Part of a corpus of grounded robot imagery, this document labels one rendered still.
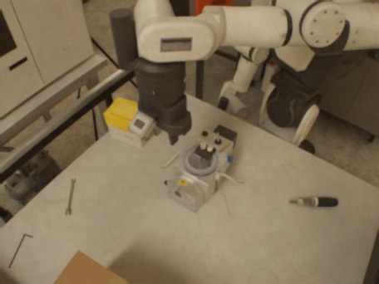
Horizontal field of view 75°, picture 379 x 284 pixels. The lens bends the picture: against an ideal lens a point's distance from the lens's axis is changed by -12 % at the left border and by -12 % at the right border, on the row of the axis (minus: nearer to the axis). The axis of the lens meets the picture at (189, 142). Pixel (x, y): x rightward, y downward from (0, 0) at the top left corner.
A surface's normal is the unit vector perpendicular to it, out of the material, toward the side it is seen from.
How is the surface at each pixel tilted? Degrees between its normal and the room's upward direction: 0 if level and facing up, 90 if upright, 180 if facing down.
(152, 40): 90
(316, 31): 86
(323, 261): 0
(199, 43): 90
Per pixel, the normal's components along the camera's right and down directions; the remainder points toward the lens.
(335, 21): 0.20, 0.70
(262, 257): 0.00, -0.65
